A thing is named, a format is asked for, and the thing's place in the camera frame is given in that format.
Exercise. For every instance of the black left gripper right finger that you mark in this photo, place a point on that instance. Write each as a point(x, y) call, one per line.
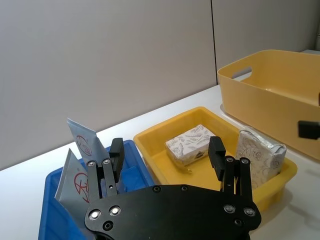
point(237, 177)

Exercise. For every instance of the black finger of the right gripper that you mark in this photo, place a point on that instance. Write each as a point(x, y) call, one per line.
point(308, 129)
point(319, 99)

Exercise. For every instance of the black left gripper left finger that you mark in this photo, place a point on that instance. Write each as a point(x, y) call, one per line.
point(105, 175)

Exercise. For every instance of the white flower-print tissue pack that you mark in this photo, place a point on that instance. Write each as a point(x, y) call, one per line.
point(262, 160)

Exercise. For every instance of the blue plastic tray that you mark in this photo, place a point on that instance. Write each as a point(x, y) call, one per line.
point(136, 172)

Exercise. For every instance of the silver pouch with red print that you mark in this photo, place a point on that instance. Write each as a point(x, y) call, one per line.
point(72, 180)
point(83, 140)

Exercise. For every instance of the white leaf-print tissue pack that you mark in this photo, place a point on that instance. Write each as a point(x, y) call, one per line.
point(186, 145)

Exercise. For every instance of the shallow yellow plastic tray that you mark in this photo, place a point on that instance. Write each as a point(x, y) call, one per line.
point(170, 172)

